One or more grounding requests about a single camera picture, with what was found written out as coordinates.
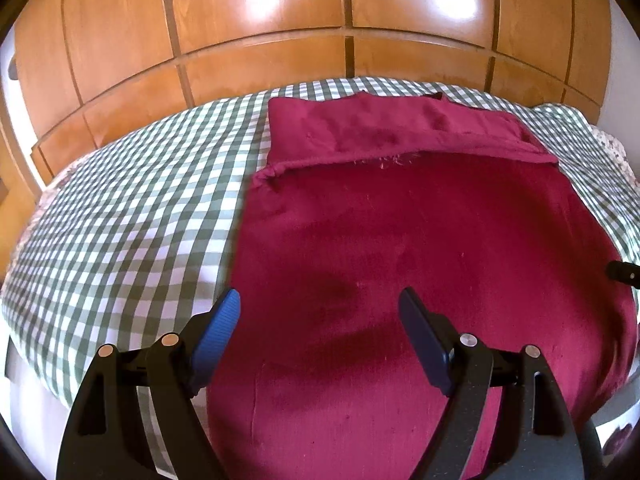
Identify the white bed frame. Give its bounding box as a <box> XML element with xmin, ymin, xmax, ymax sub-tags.
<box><xmin>2</xmin><ymin>347</ymin><xmax>71</xmax><ymax>461</ymax></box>

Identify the green white checked bed cover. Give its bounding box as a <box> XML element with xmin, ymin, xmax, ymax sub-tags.
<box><xmin>0</xmin><ymin>76</ymin><xmax>640</xmax><ymax>466</ymax></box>

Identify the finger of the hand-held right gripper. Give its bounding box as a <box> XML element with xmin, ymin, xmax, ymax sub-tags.
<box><xmin>606</xmin><ymin>260</ymin><xmax>640</xmax><ymax>290</ymax></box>

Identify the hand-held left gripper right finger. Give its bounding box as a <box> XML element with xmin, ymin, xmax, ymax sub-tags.
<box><xmin>397</xmin><ymin>287</ymin><xmax>587</xmax><ymax>480</ymax></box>

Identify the wooden panelled wardrobe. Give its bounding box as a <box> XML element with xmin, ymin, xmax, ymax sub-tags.
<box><xmin>0</xmin><ymin>0</ymin><xmax>617</xmax><ymax>281</ymax></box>

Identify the floral bed sheet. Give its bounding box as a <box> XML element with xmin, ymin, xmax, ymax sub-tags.
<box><xmin>587</xmin><ymin>127</ymin><xmax>640</xmax><ymax>182</ymax></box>

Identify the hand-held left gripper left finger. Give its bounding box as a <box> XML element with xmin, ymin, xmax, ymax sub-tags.
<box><xmin>56</xmin><ymin>287</ymin><xmax>242</xmax><ymax>480</ymax></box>

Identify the dark red knitted sweater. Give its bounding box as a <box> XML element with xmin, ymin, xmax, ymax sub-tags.
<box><xmin>207</xmin><ymin>91</ymin><xmax>639</xmax><ymax>480</ymax></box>

